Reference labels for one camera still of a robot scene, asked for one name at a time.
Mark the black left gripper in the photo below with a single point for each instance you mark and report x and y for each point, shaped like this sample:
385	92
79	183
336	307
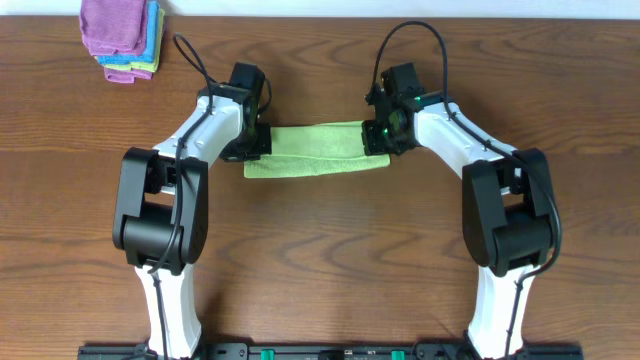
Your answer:
257	142

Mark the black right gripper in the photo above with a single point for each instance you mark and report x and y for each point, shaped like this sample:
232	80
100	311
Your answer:
372	147

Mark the green microfiber cloth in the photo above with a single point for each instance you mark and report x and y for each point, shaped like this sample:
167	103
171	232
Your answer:
315	150

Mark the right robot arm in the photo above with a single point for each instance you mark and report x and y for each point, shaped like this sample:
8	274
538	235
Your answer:
509	219

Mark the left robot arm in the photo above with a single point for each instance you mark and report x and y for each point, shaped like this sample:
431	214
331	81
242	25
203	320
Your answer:
162	205

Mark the light green folded cloth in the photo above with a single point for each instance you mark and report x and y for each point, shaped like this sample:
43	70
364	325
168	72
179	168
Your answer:
149	66

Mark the purple folded cloth bottom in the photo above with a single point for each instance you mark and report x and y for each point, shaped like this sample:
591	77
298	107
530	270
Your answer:
126	76

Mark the purple folded cloth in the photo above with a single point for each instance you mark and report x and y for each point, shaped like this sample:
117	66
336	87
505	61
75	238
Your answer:
126	76
113	27

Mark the blue folded cloth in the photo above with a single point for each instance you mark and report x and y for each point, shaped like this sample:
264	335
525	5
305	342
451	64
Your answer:
154	15

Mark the purple folded cloth top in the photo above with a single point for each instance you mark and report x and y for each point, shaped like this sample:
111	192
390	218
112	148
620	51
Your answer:
113	27

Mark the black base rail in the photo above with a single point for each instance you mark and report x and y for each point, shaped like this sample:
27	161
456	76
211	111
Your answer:
419	351

